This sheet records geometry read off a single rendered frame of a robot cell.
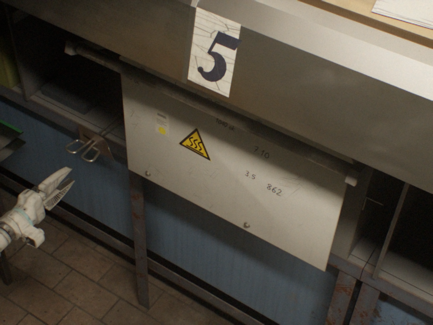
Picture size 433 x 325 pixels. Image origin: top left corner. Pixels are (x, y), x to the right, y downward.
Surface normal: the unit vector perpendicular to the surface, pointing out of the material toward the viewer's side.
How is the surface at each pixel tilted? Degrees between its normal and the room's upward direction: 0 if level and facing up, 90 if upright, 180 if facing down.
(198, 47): 80
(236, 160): 90
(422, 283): 0
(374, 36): 33
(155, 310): 0
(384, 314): 90
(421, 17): 27
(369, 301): 90
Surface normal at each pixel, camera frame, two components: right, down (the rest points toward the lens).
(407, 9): -0.20, -0.38
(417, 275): 0.05, -0.72
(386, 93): -0.52, 0.43
